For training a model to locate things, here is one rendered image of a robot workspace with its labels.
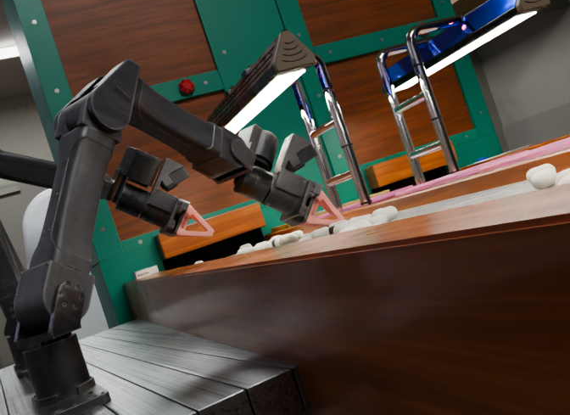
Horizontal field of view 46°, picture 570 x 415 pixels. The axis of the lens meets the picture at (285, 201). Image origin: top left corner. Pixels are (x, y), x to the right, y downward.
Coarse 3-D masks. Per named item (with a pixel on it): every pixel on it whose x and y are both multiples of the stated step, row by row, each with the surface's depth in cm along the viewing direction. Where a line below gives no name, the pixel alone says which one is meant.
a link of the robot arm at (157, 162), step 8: (128, 152) 132; (136, 152) 132; (144, 152) 132; (128, 160) 132; (136, 160) 132; (144, 160) 131; (152, 160) 132; (160, 160) 134; (120, 168) 132; (128, 168) 132; (136, 168) 131; (144, 168) 131; (152, 168) 132; (120, 176) 134; (128, 176) 132; (136, 176) 131; (144, 176) 132; (152, 176) 133; (104, 184) 130; (112, 184) 130; (104, 192) 130; (112, 192) 133
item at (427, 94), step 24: (432, 24) 154; (456, 24) 158; (384, 48) 168; (408, 48) 153; (384, 72) 166; (432, 96) 152; (432, 120) 153; (408, 144) 166; (432, 144) 157; (456, 168) 151
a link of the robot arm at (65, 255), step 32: (64, 128) 90; (96, 128) 88; (64, 160) 86; (96, 160) 87; (64, 192) 83; (96, 192) 86; (64, 224) 81; (32, 256) 82; (64, 256) 79; (32, 288) 78; (32, 320) 78
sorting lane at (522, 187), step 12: (480, 192) 96; (492, 192) 88; (504, 192) 81; (516, 192) 75; (432, 204) 108; (444, 204) 97; (456, 204) 88; (468, 204) 81; (396, 216) 106; (408, 216) 96; (300, 240) 136
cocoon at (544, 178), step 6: (534, 174) 67; (540, 174) 66; (546, 174) 66; (552, 174) 67; (534, 180) 66; (540, 180) 66; (546, 180) 66; (552, 180) 67; (534, 186) 67; (540, 186) 66; (546, 186) 66
